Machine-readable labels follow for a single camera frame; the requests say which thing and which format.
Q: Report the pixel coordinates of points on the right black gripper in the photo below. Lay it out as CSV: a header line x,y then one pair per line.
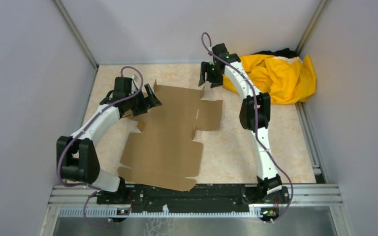
x,y
204,68

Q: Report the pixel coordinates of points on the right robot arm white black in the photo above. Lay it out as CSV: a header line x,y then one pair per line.
x,y
254,117

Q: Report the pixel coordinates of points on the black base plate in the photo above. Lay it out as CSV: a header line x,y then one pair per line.
x,y
203,198

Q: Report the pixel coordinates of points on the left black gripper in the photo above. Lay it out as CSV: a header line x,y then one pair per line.
x,y
147,102

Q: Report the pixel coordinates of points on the black cloth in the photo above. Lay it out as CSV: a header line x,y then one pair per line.
x,y
286,52

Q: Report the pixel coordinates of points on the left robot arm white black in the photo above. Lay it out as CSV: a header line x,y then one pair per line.
x,y
77,160

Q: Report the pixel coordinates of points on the yellow cloth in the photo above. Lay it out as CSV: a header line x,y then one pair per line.
x,y
288,81

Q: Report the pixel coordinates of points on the brown cardboard box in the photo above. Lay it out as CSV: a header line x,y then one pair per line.
x,y
164,153

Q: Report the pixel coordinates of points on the aluminium frame rail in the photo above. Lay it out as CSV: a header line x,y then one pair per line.
x,y
82,201

